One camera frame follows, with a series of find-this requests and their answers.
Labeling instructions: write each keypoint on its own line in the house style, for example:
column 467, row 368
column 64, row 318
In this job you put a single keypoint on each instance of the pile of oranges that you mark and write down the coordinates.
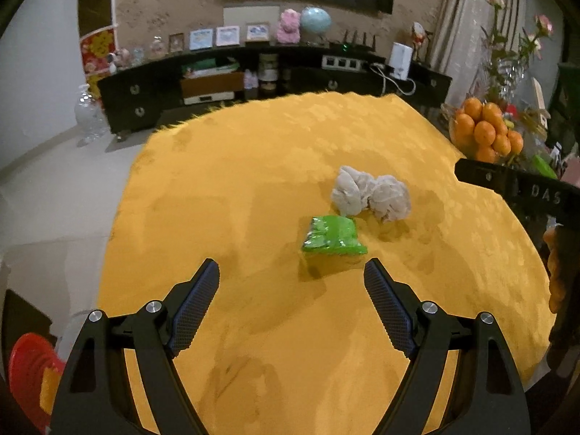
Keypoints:
column 485, row 129

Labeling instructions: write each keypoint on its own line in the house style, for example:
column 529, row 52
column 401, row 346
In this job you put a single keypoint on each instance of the white robot toy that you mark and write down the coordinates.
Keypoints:
column 113, row 61

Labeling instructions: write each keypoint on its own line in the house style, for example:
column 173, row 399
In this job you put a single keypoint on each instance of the red plastic basket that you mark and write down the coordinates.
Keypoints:
column 27, row 358

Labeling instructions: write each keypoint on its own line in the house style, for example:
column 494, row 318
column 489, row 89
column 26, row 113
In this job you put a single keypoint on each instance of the white power strip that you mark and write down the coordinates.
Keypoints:
column 344, row 61

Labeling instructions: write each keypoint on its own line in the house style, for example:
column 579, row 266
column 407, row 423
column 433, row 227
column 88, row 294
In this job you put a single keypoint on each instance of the green flat box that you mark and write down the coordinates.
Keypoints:
column 210, row 68

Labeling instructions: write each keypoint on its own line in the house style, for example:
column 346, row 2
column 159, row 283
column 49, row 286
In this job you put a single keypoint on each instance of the lucky cat figurine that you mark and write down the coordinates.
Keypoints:
column 419, row 36

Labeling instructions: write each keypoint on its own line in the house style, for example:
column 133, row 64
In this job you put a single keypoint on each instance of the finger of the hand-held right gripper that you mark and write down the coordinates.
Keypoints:
column 480, row 174

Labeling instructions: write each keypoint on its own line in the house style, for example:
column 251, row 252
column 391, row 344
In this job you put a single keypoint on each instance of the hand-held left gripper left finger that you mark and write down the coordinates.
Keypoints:
column 195, row 312

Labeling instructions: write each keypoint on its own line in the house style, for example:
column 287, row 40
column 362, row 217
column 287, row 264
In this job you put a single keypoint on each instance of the black TV cabinet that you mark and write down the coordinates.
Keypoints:
column 136, row 95

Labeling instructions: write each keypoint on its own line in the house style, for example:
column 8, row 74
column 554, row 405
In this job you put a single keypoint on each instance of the white standing device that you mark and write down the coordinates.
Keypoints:
column 401, row 59

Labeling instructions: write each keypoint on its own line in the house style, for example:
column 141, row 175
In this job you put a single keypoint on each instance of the pale purple bottle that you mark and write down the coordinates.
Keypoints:
column 251, row 79

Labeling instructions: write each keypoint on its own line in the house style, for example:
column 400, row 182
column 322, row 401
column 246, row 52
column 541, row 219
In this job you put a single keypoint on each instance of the red floral wall poster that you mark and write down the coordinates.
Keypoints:
column 97, row 47

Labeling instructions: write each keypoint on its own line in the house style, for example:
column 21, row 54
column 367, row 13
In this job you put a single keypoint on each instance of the white wall panel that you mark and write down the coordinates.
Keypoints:
column 251, row 13

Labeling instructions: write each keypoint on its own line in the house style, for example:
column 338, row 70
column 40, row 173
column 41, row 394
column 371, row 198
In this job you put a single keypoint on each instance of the white set-top box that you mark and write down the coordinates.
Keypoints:
column 208, row 98

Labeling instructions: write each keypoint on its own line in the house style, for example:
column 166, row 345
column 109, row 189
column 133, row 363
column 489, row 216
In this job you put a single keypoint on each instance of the pink plush toy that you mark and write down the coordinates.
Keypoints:
column 290, row 25

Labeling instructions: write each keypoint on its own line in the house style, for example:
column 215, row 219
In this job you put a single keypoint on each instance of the black router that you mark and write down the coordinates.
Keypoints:
column 358, row 44

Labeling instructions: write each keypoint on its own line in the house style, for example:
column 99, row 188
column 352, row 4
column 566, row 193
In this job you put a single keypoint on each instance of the glass dome ornament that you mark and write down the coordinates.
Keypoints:
column 156, row 47
column 136, row 56

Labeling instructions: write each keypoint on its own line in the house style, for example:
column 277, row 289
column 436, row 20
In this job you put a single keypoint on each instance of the beige curtain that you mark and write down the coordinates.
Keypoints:
column 457, row 18

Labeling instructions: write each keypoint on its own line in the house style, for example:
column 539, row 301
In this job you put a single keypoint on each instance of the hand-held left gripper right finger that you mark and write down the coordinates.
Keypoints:
column 392, row 312

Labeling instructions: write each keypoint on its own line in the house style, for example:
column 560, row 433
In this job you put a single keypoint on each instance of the small dark picture frame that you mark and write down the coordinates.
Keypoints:
column 176, row 43

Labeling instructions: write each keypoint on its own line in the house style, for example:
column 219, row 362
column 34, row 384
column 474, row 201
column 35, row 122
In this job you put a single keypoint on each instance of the light blue globe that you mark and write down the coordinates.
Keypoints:
column 316, row 20

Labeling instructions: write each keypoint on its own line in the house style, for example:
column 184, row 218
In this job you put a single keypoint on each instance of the yellow tablecloth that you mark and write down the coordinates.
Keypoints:
column 272, row 167

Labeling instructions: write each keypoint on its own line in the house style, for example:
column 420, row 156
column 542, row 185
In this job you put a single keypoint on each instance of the green snack packet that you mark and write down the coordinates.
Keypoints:
column 330, row 235

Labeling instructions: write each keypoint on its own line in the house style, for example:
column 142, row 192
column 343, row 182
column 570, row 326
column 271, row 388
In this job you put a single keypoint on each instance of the crumpled grey tissue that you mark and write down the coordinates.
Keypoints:
column 349, row 190
column 392, row 197

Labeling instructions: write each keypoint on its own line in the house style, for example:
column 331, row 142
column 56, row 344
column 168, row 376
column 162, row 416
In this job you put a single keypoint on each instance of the stacked jars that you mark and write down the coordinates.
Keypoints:
column 268, row 72

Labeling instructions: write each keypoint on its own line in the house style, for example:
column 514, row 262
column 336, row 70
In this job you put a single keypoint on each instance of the clear water jug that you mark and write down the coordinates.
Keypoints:
column 90, row 115

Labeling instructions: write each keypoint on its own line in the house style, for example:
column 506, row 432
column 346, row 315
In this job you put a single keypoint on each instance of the pink flower bouquet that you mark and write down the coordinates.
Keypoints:
column 512, row 31

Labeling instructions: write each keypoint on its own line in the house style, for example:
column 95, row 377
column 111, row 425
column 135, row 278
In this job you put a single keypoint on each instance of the person's right hand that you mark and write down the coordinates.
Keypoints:
column 556, row 272

